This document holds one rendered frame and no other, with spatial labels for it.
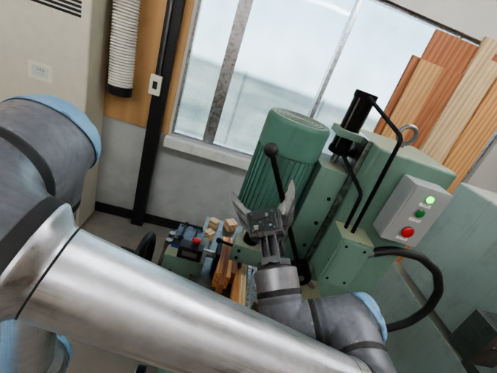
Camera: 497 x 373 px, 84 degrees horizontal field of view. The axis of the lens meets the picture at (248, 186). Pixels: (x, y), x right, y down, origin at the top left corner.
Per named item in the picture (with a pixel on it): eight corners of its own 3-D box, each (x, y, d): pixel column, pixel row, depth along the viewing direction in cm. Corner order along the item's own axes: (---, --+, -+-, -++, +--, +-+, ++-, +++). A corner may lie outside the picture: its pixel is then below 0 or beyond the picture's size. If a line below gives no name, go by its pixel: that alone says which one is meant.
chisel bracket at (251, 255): (229, 249, 100) (236, 231, 96) (266, 260, 101) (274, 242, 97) (227, 263, 93) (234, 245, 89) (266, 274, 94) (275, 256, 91)
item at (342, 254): (311, 260, 82) (334, 219, 75) (339, 268, 83) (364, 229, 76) (316, 281, 74) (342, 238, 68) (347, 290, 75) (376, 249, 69)
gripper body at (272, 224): (279, 203, 58) (290, 261, 53) (283, 214, 66) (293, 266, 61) (244, 210, 59) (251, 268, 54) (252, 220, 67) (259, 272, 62)
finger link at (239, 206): (227, 184, 65) (254, 209, 61) (234, 193, 70) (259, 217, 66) (217, 193, 64) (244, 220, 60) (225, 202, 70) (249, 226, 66)
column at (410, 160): (271, 285, 117) (351, 124, 86) (319, 298, 119) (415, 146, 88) (273, 334, 97) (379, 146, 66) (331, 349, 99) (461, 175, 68)
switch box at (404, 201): (371, 223, 75) (404, 173, 69) (404, 234, 77) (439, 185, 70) (380, 237, 70) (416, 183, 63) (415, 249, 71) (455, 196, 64)
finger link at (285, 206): (302, 175, 61) (284, 212, 59) (303, 185, 67) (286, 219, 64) (289, 170, 62) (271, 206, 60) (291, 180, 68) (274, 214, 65)
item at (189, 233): (177, 231, 103) (180, 219, 101) (205, 239, 104) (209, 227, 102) (166, 254, 91) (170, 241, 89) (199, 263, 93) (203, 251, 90)
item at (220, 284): (223, 245, 114) (227, 236, 112) (228, 246, 114) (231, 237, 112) (214, 294, 91) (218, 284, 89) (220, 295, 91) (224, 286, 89)
